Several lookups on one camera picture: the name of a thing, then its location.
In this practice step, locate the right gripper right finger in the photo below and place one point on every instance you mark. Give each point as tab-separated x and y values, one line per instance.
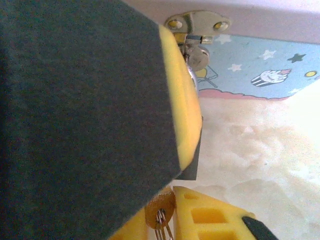
212	217

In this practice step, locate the blue cartoon print box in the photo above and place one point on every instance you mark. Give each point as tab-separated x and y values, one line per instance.
262	57

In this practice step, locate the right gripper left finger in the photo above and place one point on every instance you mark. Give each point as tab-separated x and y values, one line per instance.
87	112

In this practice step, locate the metal hasp plate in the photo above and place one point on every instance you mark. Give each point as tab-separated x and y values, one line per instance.
200	21

